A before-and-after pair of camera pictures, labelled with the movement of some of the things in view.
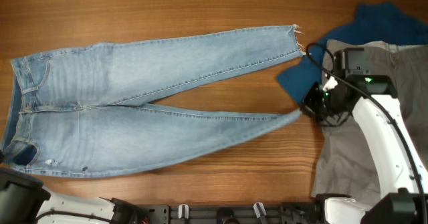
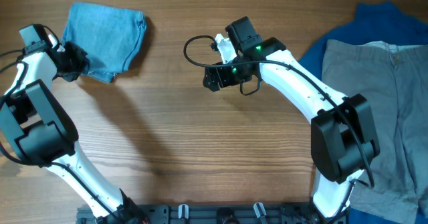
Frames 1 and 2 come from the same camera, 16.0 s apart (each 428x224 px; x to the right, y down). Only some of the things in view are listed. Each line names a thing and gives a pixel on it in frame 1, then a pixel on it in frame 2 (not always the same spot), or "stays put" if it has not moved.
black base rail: x=300 y=212 stays put
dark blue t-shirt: x=374 y=21 stays put
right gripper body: x=322 y=105 → x=230 y=75
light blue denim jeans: x=85 y=112 → x=111 y=37
